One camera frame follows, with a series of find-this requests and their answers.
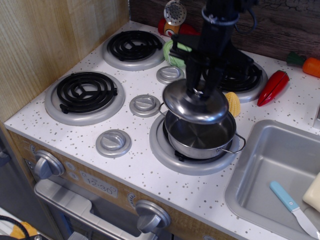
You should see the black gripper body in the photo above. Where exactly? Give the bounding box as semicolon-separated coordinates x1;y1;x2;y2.
169;17;254;73

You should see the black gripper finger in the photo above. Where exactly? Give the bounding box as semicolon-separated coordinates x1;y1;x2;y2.
202;63;226;98
185;58;203;93

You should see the steel pot lid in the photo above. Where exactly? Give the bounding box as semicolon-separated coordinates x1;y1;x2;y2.
162;79;229;125

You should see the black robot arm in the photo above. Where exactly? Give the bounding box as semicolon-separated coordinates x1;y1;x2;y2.
170;0;258;99

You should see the green toy cabbage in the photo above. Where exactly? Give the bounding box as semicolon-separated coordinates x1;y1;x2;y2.
162;39;192;68

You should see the upper grey stove knob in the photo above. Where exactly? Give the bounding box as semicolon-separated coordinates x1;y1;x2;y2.
156;66;185;85

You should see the grey stove knob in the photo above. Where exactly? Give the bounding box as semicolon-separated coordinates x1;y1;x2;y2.
129;94;160;118
156;66;185;85
95;129;132;158

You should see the back right black burner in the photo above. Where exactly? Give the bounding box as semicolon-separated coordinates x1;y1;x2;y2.
217;53;268;103

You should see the black burner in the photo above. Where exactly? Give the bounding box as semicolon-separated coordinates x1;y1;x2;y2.
102;30;165;71
44;71;125;126
217;53;268;103
149;115;246;176

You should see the yellow toy corn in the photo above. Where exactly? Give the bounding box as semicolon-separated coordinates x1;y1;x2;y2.
225;92;241;117

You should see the red toy ketchup bottle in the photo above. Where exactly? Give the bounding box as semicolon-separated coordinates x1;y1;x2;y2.
157;18;200;37

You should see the hanging metal strainer ladle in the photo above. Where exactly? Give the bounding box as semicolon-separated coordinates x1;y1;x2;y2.
163;0;187;26

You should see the middle grey stove knob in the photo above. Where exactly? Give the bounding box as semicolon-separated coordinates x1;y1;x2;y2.
129;94;160;118

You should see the back left black burner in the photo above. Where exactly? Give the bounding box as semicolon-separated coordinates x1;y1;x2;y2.
102;30;165;71

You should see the red toy chili pepper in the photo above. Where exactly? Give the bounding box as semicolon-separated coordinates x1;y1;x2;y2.
257;70;290;107

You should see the front right black burner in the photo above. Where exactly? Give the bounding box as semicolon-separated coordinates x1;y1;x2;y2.
149;115;246;176

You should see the orange toy carrot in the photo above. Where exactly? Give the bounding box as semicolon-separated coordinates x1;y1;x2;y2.
286;51;320;78

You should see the grey sink basin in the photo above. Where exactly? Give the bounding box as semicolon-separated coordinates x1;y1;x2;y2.
225;120;320;240

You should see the front left black burner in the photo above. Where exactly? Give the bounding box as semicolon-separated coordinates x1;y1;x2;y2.
44;71;125;126

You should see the lower grey stove knob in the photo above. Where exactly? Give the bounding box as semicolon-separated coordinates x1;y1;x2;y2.
95;129;132;158

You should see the right grey oven dial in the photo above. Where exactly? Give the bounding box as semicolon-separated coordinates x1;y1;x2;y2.
135;199;171;234

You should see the grey oven dial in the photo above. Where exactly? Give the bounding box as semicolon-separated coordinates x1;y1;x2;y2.
135;199;171;234
34;150;65;180

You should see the cream toy butter block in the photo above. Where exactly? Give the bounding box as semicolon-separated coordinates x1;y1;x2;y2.
302;173;320;212

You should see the left grey oven dial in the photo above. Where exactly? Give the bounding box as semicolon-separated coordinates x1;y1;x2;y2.
34;150;65;180

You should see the yellow object bottom left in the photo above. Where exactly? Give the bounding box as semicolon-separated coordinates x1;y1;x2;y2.
9;221;38;240

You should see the steel pot with handles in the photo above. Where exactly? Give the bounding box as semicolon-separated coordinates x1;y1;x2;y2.
158;106;246;160

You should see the blue handled toy knife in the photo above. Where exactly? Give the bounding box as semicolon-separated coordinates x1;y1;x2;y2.
269;181;320;240

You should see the grey oven door handle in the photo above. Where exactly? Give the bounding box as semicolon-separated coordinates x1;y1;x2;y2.
34;179;158;240

